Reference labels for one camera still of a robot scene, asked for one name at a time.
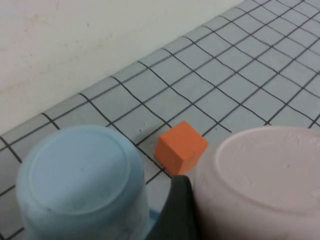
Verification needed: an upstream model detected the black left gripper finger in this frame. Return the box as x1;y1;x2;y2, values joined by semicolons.
146;174;199;240

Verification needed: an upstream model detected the pink plastic cup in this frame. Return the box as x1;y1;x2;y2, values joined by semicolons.
193;125;320;240

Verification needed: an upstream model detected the light blue plastic cup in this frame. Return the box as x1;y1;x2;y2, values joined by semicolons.
15;124;152;240

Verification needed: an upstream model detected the orange cube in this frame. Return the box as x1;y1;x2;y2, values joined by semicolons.
153;120;210;176

